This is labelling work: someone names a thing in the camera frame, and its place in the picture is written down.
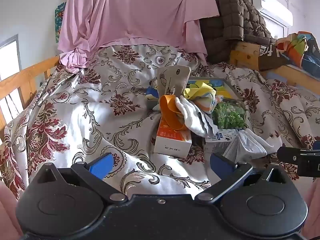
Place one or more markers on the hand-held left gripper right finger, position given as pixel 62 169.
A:
pixel 221 166

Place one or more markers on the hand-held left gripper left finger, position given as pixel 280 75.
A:
pixel 102 166

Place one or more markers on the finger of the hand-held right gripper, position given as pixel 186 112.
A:
pixel 288 156

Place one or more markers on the white grey sock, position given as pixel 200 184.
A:
pixel 192 120

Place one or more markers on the grey tray with cartoon print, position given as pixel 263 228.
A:
pixel 225 87

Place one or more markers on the yellow waffle cloth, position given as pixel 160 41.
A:
pixel 197 88

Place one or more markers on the white and blue packet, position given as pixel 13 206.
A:
pixel 217 140

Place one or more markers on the white folded face mask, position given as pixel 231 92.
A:
pixel 250 146

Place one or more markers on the floral satin blanket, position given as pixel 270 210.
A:
pixel 87 120

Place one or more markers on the glass jar of green bits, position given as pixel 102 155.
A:
pixel 228 117

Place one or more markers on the orange and white box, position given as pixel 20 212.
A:
pixel 172 145

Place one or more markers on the pastel striped sock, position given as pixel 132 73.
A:
pixel 206 103

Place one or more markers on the orange sock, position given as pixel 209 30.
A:
pixel 166 107

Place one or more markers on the blue plastic bag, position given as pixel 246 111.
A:
pixel 312 62

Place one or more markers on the grey printed sock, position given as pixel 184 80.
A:
pixel 172 80

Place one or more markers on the brown lettered pillow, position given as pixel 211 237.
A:
pixel 270 57

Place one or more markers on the colourful patchwork bag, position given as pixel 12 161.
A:
pixel 295 45

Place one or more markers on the window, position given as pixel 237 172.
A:
pixel 8 60

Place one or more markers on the brown quilted jacket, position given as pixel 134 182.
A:
pixel 232 17

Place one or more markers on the white air conditioner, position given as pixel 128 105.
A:
pixel 272 7

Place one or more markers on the pink hanging sheet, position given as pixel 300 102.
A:
pixel 140 10

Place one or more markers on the wooden bed frame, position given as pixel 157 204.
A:
pixel 245 52

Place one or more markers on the wooden bed rail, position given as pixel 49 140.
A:
pixel 20 80

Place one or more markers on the teal wall poster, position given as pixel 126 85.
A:
pixel 59 20

